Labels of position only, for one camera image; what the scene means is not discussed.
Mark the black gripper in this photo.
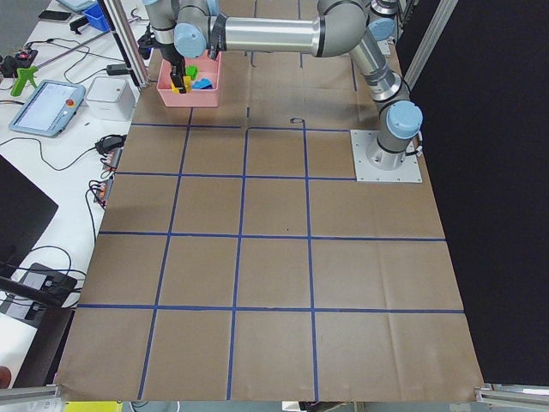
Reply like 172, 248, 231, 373
160, 44, 186, 94

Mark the yellow toy block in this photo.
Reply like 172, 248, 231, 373
171, 76, 192, 94

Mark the green toy block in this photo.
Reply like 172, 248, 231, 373
185, 65, 198, 81

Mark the blue toy block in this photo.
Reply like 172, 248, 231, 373
191, 78, 214, 90

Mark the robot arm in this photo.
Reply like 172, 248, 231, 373
144, 1, 423, 171

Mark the pink plastic box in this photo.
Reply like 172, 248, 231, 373
156, 52, 222, 107

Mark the black power adapter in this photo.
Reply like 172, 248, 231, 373
106, 64, 131, 76

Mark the blue storage bin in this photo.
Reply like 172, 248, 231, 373
83, 3, 111, 33

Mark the teach pendant tablet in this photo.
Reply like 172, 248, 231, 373
9, 80, 87, 137

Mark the metal reacher grabber tool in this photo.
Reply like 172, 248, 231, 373
9, 32, 112, 97

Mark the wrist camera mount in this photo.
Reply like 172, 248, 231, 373
137, 25, 155, 60

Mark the aluminium frame post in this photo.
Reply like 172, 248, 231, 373
98, 0, 149, 88

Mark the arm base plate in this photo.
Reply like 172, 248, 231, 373
350, 130, 422, 184

